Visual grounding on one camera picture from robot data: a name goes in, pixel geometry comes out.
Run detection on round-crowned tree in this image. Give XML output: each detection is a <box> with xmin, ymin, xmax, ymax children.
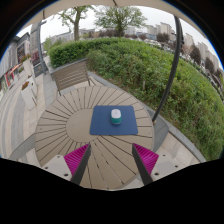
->
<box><xmin>94</xmin><ymin>5</ymin><xmax>148</xmax><ymax>38</ymax></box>

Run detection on thin-crowned tree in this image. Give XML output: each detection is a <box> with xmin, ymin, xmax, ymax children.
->
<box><xmin>58</xmin><ymin>4</ymin><xmax>98</xmax><ymax>43</ymax></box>

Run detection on beige umbrella canopy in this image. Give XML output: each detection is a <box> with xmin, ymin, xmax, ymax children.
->
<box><xmin>33</xmin><ymin>0</ymin><xmax>188</xmax><ymax>16</ymax></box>

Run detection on storefront building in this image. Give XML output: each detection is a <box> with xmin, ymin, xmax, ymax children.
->
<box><xmin>0</xmin><ymin>33</ymin><xmax>31</xmax><ymax>98</ymax></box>

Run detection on distant apartment buildings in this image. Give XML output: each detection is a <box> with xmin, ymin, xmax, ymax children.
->
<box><xmin>146</xmin><ymin>21</ymin><xmax>214</xmax><ymax>65</ymax></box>

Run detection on low white flower planter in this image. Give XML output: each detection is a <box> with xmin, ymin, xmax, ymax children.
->
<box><xmin>20</xmin><ymin>80</ymin><xmax>38</xmax><ymax>111</ymax></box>

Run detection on grey sign pillar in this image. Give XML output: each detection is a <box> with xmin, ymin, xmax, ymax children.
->
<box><xmin>29</xmin><ymin>21</ymin><xmax>48</xmax><ymax>78</ymax></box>

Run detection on tall white flower planter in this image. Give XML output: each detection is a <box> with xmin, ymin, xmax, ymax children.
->
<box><xmin>20</xmin><ymin>53</ymin><xmax>35</xmax><ymax>80</ymax></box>

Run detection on white and teal computer mouse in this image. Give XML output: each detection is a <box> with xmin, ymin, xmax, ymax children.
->
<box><xmin>110</xmin><ymin>108</ymin><xmax>123</xmax><ymax>126</ymax></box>

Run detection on slatted wooden chair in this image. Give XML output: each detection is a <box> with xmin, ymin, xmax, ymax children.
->
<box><xmin>49</xmin><ymin>58</ymin><xmax>96</xmax><ymax>97</ymax></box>

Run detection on green hedge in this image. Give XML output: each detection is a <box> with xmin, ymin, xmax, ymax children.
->
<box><xmin>48</xmin><ymin>37</ymin><xmax>224</xmax><ymax>161</ymax></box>

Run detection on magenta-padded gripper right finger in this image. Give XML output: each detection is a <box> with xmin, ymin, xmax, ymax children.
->
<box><xmin>131</xmin><ymin>142</ymin><xmax>184</xmax><ymax>186</ymax></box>

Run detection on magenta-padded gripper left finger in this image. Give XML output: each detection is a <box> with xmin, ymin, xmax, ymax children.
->
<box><xmin>40</xmin><ymin>143</ymin><xmax>92</xmax><ymax>186</ymax></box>

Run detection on blue mouse pad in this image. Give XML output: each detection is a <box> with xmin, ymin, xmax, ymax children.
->
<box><xmin>89</xmin><ymin>105</ymin><xmax>139</xmax><ymax>136</ymax></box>

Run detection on curved black umbrella pole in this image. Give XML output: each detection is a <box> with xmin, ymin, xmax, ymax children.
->
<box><xmin>151</xmin><ymin>14</ymin><xmax>185</xmax><ymax>125</ymax></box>

